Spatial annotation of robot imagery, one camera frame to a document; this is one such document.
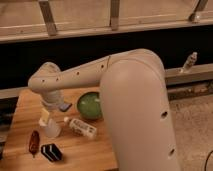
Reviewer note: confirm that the wooden board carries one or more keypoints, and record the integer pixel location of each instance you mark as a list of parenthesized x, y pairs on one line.
[(79, 153)]

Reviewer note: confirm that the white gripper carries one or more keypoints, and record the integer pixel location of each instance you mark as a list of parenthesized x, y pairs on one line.
[(51, 100)]

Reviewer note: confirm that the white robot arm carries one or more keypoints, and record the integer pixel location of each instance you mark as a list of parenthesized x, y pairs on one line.
[(134, 103)]

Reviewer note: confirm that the small grey fixture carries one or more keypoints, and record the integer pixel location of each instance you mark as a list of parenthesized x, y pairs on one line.
[(189, 63)]

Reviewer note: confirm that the white plastic bottle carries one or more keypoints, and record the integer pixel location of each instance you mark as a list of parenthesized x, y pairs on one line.
[(80, 127)]

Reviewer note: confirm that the green bowl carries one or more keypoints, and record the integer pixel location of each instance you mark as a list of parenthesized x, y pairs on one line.
[(89, 107)]

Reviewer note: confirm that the metal window frame rail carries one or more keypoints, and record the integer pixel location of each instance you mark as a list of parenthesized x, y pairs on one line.
[(26, 20)]

